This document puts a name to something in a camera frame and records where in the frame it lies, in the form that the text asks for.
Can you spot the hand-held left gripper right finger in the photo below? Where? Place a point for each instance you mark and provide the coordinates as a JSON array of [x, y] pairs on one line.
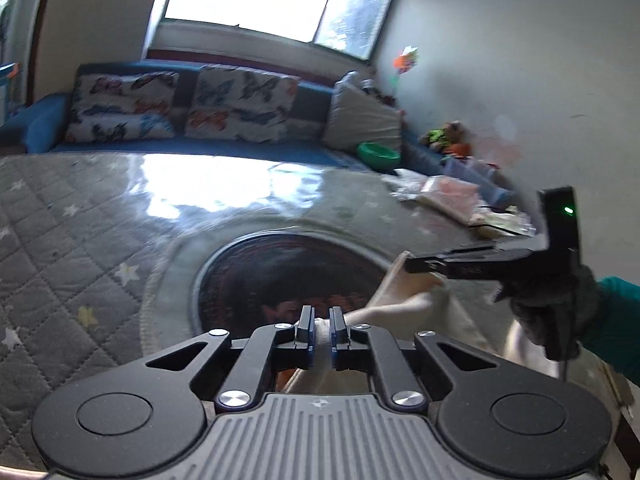
[[340, 335]]

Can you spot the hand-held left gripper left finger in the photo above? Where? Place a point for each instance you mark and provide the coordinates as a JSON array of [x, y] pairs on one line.
[[305, 332]]

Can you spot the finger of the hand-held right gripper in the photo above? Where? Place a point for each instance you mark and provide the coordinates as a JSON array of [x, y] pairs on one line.
[[470, 267]]

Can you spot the cream garment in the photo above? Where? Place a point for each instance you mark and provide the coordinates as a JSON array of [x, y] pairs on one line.
[[400, 305]]

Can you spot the person's right hand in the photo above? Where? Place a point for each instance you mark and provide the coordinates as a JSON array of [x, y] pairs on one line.
[[530, 315]]

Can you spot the round black induction cooktop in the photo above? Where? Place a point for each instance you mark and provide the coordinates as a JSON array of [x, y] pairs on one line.
[[280, 270]]

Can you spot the pink plastic bag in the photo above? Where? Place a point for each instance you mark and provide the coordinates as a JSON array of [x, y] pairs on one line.
[[450, 195]]

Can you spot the brown plush toy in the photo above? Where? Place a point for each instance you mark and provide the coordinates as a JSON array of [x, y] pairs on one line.
[[445, 135]]

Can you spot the green bowl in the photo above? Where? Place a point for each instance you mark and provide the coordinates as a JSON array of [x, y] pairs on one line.
[[377, 152]]

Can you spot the grey pillow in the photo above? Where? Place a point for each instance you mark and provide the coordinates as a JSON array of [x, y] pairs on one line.
[[360, 120]]

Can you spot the black white plush toy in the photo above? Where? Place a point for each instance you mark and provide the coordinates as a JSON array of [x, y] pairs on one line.
[[377, 92]]

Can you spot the colourful pinwheel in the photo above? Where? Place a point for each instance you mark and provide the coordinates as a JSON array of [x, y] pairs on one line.
[[406, 59]]

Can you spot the butterfly print cushion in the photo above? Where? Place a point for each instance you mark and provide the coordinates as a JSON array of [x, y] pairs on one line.
[[235, 105], [115, 105]]

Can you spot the blue sofa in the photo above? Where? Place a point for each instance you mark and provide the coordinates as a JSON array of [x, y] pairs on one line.
[[45, 115]]

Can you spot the blue cabinet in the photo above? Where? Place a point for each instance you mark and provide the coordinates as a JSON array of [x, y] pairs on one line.
[[7, 90]]

